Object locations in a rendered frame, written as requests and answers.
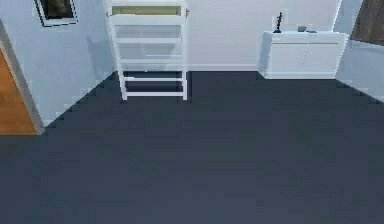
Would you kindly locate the framed dark picture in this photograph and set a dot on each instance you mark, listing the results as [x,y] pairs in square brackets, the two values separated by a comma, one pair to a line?
[57,10]

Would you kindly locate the black figurine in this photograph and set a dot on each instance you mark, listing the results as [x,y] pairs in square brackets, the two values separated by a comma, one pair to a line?
[278,23]

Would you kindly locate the small grey bowl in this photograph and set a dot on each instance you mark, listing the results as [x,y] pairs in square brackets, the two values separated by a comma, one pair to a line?
[301,28]

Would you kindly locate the orange wooden door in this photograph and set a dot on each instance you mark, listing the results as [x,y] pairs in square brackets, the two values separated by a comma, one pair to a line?
[10,100]

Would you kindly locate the white low cabinet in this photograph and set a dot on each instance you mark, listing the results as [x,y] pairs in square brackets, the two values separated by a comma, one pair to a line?
[303,55]

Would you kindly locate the brown wooden door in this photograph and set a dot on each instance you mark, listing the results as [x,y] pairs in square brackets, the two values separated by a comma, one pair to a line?
[370,20]

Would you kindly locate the white stepladder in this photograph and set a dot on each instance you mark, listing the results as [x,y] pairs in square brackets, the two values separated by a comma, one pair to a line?
[151,40]

